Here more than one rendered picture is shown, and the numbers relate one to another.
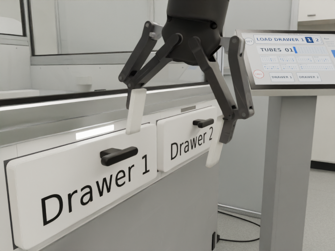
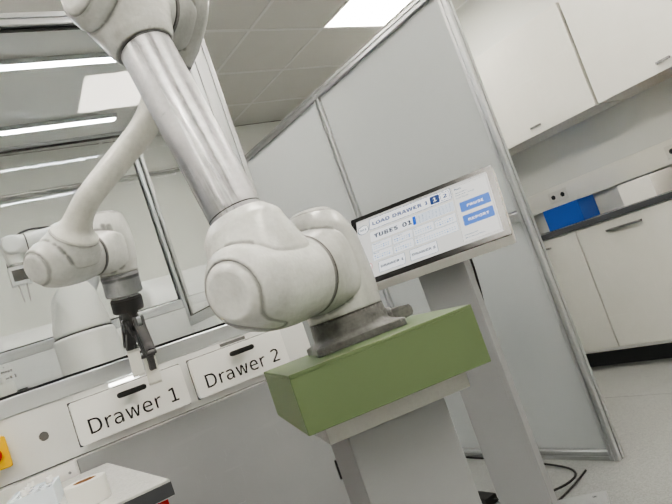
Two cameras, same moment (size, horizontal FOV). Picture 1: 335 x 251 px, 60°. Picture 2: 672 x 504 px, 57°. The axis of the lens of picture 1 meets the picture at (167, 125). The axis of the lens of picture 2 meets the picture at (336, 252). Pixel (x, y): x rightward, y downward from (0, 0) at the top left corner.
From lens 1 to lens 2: 1.39 m
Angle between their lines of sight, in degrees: 30
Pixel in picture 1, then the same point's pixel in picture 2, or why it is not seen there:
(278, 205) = (476, 419)
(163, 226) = (224, 445)
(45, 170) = (86, 405)
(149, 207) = (197, 428)
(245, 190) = (551, 416)
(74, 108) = (103, 370)
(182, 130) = (218, 362)
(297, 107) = (444, 286)
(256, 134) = (526, 320)
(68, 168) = (101, 403)
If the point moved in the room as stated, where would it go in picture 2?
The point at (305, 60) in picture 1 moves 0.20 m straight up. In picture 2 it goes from (424, 229) to (403, 171)
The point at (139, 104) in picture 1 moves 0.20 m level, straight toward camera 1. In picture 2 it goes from (135, 358) to (77, 377)
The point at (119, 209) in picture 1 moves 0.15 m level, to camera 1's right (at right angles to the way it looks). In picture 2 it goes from (159, 428) to (202, 416)
